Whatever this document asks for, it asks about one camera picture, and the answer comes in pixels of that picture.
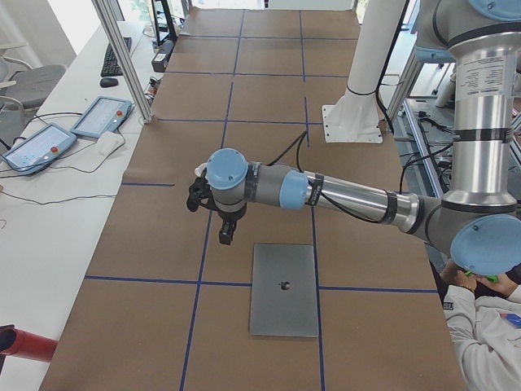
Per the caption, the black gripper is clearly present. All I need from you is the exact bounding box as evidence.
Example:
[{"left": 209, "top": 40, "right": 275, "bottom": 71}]
[{"left": 217, "top": 205, "right": 247, "bottom": 245}]

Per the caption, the white plastic cup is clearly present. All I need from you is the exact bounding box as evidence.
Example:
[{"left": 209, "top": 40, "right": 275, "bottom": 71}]
[{"left": 195, "top": 163, "right": 207, "bottom": 177}]

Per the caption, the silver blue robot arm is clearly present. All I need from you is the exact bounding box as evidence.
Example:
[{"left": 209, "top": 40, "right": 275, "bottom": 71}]
[{"left": 195, "top": 1, "right": 520, "bottom": 275}]

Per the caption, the white cloth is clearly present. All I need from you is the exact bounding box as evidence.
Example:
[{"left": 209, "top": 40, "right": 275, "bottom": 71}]
[{"left": 95, "top": 132, "right": 125, "bottom": 157}]

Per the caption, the far blue teach pendant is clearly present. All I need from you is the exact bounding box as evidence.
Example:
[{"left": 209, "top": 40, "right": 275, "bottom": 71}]
[{"left": 71, "top": 96, "right": 133, "bottom": 138}]

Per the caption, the blue teach pendant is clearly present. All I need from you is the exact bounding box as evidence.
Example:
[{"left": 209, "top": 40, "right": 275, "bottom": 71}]
[
  {"left": 2, "top": 123, "right": 77, "bottom": 175},
  {"left": 71, "top": 96, "right": 133, "bottom": 138}
]

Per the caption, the black box on table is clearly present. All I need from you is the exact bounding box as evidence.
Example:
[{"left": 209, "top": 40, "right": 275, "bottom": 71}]
[{"left": 151, "top": 40, "right": 175, "bottom": 73}]

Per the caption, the black computer mouse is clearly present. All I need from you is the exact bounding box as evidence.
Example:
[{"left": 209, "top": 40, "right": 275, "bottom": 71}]
[{"left": 99, "top": 77, "right": 119, "bottom": 88}]

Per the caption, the black keyboard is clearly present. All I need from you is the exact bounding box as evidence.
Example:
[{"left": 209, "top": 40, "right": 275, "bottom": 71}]
[{"left": 100, "top": 44, "right": 123, "bottom": 77}]

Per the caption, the near blue teach pendant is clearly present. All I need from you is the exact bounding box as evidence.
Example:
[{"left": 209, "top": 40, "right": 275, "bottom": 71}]
[{"left": 2, "top": 123, "right": 77, "bottom": 175}]

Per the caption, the red tube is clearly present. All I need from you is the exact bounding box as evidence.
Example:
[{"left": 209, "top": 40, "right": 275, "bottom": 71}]
[{"left": 1, "top": 325, "right": 58, "bottom": 362}]

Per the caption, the grey office chair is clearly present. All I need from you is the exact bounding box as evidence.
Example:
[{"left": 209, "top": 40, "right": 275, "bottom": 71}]
[{"left": 1, "top": 56, "right": 67, "bottom": 110}]

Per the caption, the person in white shirt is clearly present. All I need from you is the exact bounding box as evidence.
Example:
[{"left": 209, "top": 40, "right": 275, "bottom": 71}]
[{"left": 441, "top": 261, "right": 520, "bottom": 390}]

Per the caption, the green hand controller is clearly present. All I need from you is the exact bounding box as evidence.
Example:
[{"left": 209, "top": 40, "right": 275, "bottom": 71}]
[{"left": 464, "top": 270, "right": 499, "bottom": 283}]

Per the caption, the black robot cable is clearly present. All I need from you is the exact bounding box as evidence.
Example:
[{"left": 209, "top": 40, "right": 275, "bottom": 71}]
[{"left": 268, "top": 130, "right": 309, "bottom": 172}]

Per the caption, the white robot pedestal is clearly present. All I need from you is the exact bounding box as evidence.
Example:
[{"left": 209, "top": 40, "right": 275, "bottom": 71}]
[{"left": 322, "top": 0, "right": 408, "bottom": 143}]

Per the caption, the aluminium frame post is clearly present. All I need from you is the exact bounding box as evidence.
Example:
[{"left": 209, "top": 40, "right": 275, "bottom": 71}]
[{"left": 92, "top": 0, "right": 153, "bottom": 124}]

